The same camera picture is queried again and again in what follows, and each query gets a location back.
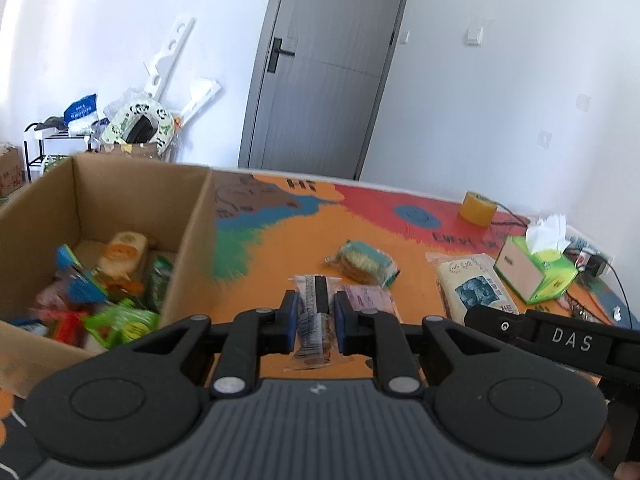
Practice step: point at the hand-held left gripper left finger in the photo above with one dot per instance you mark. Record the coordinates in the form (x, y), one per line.
(290, 321)

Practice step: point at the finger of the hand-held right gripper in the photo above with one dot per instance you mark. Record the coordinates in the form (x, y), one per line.
(500, 325)

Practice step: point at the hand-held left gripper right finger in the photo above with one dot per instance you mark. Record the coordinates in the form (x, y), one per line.
(342, 325)

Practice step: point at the black and white snack packet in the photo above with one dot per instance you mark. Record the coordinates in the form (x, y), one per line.
(316, 305)

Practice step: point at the pink snack packet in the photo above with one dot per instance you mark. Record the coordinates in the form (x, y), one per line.
(372, 300)

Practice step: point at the large white snack packet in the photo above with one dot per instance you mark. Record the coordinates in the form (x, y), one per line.
(470, 285)

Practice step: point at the clear round cake packet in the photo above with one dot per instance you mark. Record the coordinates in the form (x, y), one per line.
(362, 260)

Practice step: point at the brown cardboard box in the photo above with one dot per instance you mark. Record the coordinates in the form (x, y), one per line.
(190, 260)

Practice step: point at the shiny green snack packet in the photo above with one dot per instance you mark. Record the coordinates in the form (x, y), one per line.
(122, 325)

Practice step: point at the cream and orange snack packet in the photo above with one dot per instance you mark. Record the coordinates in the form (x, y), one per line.
(122, 255)

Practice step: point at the green tissue box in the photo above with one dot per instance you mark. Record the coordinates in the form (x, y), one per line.
(530, 270)

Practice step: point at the black power adapter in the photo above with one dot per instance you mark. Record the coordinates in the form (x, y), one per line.
(595, 266)

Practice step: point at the colourful cartoon play mat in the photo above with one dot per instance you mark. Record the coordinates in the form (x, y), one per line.
(300, 240)

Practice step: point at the white power strip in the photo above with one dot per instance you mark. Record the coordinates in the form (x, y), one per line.
(590, 250)

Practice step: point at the yellow tape roll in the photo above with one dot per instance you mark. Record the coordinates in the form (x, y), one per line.
(476, 208)

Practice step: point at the panda print bag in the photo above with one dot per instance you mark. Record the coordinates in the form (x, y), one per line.
(142, 125)

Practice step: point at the grey door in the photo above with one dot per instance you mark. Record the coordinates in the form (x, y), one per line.
(325, 70)

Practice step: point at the blue plastic bag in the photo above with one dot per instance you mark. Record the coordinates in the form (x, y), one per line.
(80, 111)

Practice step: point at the black shoe rack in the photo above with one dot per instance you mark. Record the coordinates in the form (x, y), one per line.
(37, 147)

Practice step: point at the printed cardboard carton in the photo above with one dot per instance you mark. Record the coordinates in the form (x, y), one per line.
(10, 172)

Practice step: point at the white wall socket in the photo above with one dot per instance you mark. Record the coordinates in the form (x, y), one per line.
(544, 139)

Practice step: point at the white wall plate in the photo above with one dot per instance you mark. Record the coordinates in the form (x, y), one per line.
(583, 102)

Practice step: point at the short white plastic bracket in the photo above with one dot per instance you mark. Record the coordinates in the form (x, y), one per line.
(200, 97)

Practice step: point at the long white plastic bracket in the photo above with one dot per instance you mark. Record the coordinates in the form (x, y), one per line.
(170, 57)

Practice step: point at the white light switch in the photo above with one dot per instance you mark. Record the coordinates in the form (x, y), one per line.
(474, 35)

